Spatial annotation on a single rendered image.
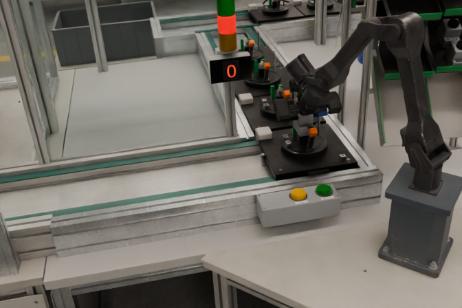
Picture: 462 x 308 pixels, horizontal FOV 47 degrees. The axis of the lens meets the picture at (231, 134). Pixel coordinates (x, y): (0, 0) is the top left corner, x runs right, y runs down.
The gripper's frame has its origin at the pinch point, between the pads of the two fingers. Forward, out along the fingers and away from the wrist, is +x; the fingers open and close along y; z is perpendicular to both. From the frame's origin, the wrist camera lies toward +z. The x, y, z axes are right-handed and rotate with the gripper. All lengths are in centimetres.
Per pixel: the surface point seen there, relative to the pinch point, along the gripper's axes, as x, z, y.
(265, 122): 19.8, 5.4, 6.8
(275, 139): 12.4, -2.9, 6.7
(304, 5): 100, 96, -47
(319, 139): 5.9, -7.0, -4.7
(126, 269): 0, -35, 55
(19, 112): 67, 41, 94
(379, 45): -13.2, 11.8, -21.7
